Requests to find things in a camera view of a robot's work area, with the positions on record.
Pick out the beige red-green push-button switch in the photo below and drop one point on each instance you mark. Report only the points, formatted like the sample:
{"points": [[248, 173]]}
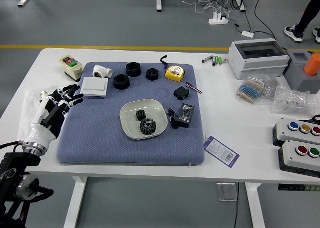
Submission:
{"points": [[72, 70]]}

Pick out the small black gear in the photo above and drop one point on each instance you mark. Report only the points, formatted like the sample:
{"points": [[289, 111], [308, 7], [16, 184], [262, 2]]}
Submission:
{"points": [[140, 115]]}

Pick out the small white labelled part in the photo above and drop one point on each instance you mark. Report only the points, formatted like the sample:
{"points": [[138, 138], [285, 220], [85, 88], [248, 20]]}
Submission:
{"points": [[44, 94]]}

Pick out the grey foam block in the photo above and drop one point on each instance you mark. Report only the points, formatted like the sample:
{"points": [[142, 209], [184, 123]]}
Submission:
{"points": [[297, 75]]}

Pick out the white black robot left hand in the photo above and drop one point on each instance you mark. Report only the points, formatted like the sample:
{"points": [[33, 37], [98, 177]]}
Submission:
{"points": [[40, 132]]}

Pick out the bag of blue resistors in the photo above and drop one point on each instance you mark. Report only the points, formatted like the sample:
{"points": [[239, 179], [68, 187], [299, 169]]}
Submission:
{"points": [[250, 89]]}

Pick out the grey two-button control box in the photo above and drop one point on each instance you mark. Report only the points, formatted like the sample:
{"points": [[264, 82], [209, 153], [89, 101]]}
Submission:
{"points": [[290, 160]]}

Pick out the grey three-button control box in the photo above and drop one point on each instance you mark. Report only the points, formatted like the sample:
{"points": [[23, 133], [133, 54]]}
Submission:
{"points": [[282, 130]]}

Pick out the grey electrical enclosure box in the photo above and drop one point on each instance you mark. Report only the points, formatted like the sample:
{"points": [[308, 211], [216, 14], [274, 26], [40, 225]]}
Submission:
{"points": [[260, 62]]}

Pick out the white power strip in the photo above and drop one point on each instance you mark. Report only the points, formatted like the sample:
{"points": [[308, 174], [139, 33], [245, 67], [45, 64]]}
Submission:
{"points": [[217, 20]]}

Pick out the black desk height controller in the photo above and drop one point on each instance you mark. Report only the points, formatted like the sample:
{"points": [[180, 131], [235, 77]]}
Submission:
{"points": [[297, 187]]}

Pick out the white square dish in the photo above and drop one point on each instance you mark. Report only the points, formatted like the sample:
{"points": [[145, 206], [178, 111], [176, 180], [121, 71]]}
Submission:
{"points": [[155, 107]]}

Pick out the white pipe tee fitting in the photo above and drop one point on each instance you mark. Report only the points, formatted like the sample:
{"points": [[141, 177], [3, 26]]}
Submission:
{"points": [[101, 71]]}

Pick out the large black hex nut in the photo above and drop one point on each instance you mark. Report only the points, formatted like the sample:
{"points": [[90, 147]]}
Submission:
{"points": [[128, 72], [115, 82]]}

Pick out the black digital panel meter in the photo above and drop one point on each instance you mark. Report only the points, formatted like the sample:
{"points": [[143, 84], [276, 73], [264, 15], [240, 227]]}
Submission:
{"points": [[186, 115]]}

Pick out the white power adapter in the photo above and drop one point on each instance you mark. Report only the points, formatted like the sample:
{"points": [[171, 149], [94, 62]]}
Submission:
{"points": [[247, 33]]}

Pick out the green battery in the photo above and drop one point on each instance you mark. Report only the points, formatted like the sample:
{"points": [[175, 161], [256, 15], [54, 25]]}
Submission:
{"points": [[217, 60], [220, 60]]}

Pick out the person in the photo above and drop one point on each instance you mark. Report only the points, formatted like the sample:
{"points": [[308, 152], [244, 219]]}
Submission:
{"points": [[307, 12]]}

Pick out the large black gear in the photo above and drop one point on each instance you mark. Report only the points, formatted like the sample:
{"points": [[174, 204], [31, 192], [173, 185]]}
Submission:
{"points": [[147, 131]]}

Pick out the white wall switch panel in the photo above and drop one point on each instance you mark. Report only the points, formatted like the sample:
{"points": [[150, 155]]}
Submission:
{"points": [[94, 86]]}

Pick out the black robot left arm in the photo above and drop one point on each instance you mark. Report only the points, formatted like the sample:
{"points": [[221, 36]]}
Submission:
{"points": [[15, 163]]}

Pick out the bubble wrap bag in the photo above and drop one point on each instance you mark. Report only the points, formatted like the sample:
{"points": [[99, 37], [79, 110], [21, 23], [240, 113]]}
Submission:
{"points": [[292, 100]]}

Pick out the grey metal bracket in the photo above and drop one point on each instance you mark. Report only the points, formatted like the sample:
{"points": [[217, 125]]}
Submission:
{"points": [[226, 191]]}

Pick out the small black hex nut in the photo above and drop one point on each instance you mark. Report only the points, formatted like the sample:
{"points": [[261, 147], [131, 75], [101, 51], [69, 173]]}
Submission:
{"points": [[148, 76]]}

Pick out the orange cylinder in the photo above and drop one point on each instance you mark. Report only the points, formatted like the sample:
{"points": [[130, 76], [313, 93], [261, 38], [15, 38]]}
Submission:
{"points": [[312, 65]]}

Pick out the yellow tape measure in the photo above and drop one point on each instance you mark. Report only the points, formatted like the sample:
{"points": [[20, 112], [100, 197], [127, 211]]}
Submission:
{"points": [[175, 74]]}

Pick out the bag of metal screws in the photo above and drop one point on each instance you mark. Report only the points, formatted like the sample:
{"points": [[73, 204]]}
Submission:
{"points": [[270, 89]]}

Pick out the blue-grey cushion mat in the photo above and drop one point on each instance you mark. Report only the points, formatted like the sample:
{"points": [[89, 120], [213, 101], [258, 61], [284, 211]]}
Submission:
{"points": [[125, 150]]}

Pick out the purple barcode tag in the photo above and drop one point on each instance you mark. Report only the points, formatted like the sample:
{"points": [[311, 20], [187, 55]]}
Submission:
{"points": [[221, 151]]}

